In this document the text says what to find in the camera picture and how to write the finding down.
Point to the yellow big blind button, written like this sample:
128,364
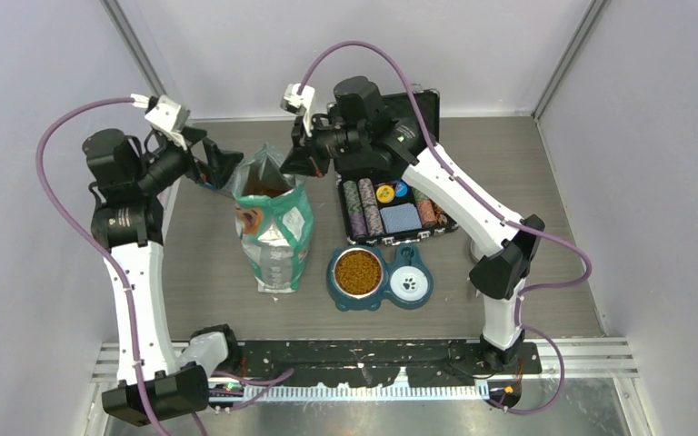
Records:
385,193

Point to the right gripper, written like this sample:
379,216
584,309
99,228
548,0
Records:
303,159

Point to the black poker chip case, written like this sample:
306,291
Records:
362,219

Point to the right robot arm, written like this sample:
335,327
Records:
508,241

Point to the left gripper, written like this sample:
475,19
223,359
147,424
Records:
219,163

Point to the teal double pet bowl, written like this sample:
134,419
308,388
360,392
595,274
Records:
406,281

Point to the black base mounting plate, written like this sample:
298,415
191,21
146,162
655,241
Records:
373,363

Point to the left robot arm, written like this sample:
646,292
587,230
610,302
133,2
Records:
154,381

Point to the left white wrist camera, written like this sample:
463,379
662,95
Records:
165,115

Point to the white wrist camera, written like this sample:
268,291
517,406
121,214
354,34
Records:
298,99
165,115

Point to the green pet food bag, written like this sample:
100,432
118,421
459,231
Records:
274,220

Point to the blue small blind button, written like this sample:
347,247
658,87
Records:
400,189

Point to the blue card deck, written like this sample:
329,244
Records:
401,218

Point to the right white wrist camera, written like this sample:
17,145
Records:
298,99

